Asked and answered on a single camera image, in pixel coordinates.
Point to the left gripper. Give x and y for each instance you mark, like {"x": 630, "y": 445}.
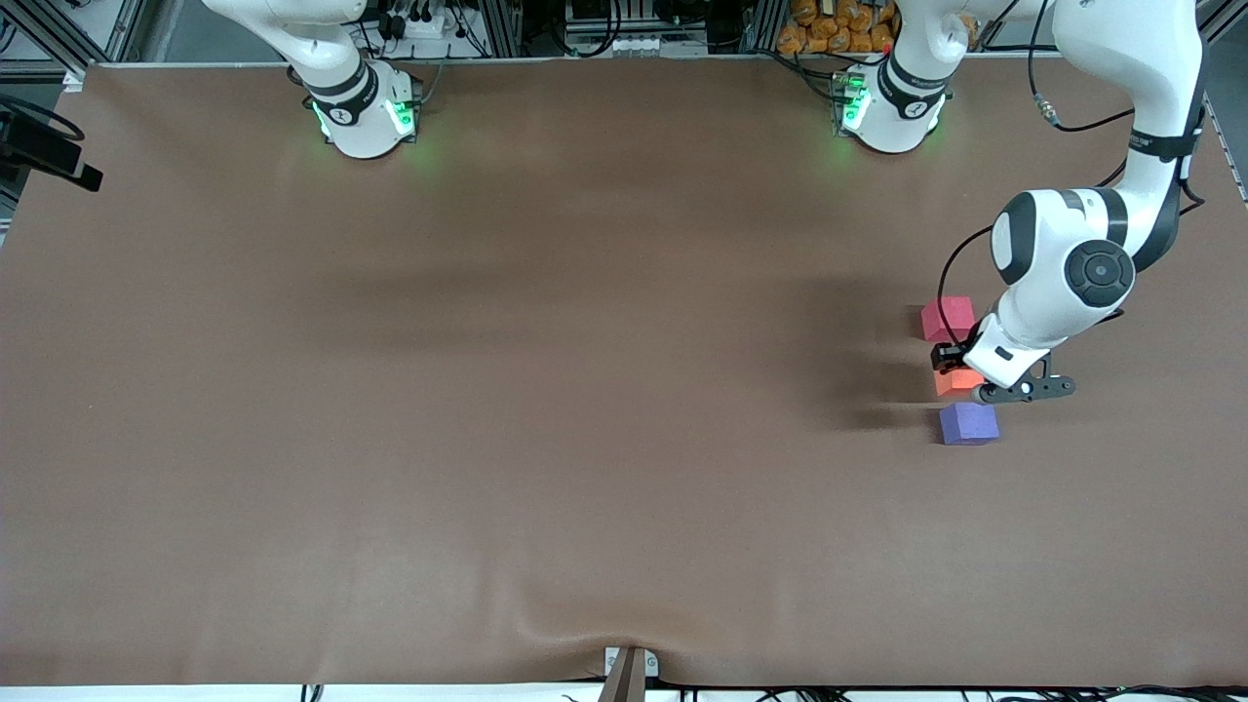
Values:
{"x": 948, "y": 356}

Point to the orange foam block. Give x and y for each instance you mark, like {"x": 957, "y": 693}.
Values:
{"x": 955, "y": 383}

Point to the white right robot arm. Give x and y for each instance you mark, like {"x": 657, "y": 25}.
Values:
{"x": 363, "y": 117}

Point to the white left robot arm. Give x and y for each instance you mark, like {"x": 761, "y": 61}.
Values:
{"x": 1048, "y": 263}

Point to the red foam block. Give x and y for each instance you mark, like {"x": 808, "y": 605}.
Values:
{"x": 946, "y": 317}

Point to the purple foam block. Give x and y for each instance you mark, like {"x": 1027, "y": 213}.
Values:
{"x": 968, "y": 423}

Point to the white corner clamp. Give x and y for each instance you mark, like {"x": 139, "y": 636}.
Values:
{"x": 74, "y": 81}

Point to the pile of orange bags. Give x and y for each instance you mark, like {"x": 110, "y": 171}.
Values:
{"x": 834, "y": 27}

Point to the brown table mat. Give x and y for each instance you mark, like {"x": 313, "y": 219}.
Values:
{"x": 585, "y": 487}

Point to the white power strip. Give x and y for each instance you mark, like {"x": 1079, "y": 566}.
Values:
{"x": 424, "y": 24}

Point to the white connector strip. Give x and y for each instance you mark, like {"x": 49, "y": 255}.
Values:
{"x": 624, "y": 45}

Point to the brown bar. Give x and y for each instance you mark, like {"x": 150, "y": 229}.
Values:
{"x": 624, "y": 682}

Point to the aluminium frame post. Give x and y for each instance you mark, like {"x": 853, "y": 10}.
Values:
{"x": 1227, "y": 18}
{"x": 499, "y": 27}
{"x": 54, "y": 34}
{"x": 765, "y": 24}

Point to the metal bracket plate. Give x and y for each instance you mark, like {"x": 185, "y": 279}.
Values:
{"x": 650, "y": 663}

